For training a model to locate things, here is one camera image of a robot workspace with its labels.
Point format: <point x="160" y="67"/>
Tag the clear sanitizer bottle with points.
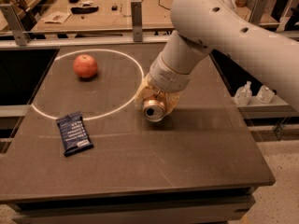
<point x="243" y="94"/>
<point x="265" y="95"/>

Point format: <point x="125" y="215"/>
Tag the clear sanitizer bottle left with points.
<point x="243" y="94"/>

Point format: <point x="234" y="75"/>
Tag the horizontal metal rail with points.
<point x="96" y="41"/>

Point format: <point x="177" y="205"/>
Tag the metal rail bracket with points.
<point x="257" y="11"/>
<point x="20" y="36"/>
<point x="136" y="15"/>

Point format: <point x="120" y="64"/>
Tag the small black block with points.
<point x="114" y="7"/>

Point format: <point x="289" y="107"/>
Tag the left metal rail bracket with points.
<point x="20" y="36"/>

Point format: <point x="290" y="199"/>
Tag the middle metal rail bracket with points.
<point x="136" y="15"/>

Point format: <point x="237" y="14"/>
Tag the black device on desk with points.
<point x="84" y="10"/>

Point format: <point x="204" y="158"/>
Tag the orange soda can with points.
<point x="153" y="110"/>

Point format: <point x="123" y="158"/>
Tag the red apple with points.
<point x="85" y="66"/>

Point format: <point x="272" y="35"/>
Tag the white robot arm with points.
<point x="204" y="25"/>

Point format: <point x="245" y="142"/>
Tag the blue snack bar wrapper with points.
<point x="73" y="133"/>

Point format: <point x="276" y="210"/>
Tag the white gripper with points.
<point x="168" y="75"/>

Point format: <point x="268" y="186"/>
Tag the clear sanitizer bottle right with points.
<point x="265" y="95"/>

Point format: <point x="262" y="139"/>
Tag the paper envelope on desk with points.
<point x="56" y="17"/>

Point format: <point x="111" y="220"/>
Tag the right metal rail bracket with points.
<point x="257" y="11"/>

